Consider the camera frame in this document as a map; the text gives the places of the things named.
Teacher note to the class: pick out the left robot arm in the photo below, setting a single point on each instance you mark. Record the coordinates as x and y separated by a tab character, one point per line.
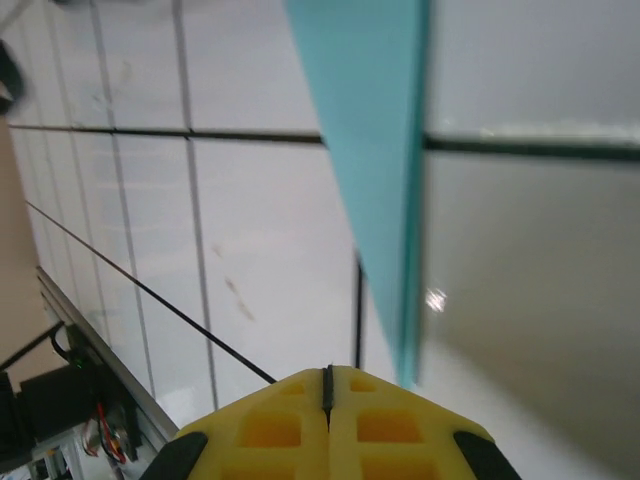
11	75

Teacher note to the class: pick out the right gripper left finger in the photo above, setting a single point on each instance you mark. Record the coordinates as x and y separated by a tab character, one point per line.
280	440

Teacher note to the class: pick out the long aluminium mounting rail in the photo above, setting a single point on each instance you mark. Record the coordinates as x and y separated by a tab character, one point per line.
115	370

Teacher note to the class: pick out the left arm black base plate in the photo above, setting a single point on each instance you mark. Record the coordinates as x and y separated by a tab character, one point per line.
55	400

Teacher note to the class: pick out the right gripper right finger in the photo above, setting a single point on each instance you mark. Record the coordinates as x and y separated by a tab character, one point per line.
390	440

